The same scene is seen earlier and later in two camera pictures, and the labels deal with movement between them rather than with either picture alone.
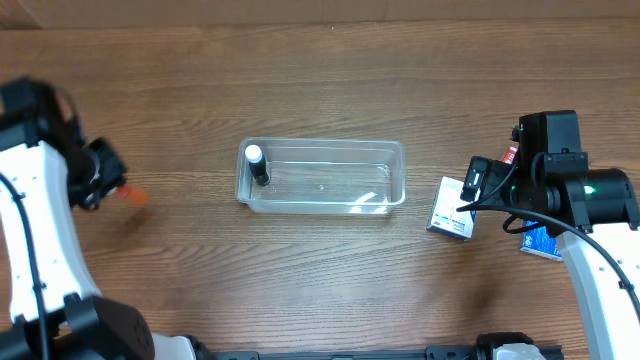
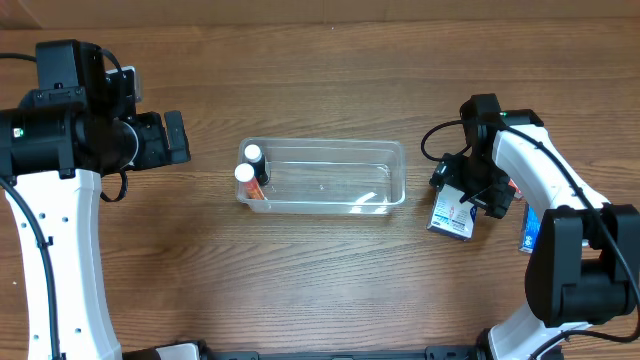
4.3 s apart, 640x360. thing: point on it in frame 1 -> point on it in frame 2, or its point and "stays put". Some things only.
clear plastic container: (323, 176) stays put
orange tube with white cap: (133, 195) -> (245, 173)
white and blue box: (444, 218) stays put
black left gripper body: (110, 167) -> (175, 136)
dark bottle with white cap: (257, 161) stays put
